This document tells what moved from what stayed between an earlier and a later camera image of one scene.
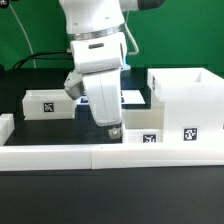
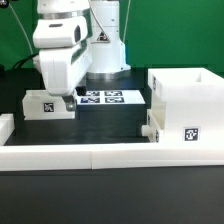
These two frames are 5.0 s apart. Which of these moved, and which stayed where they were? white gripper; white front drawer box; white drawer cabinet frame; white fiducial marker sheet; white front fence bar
Moved: white front drawer box; white gripper
Stayed: white front fence bar; white drawer cabinet frame; white fiducial marker sheet
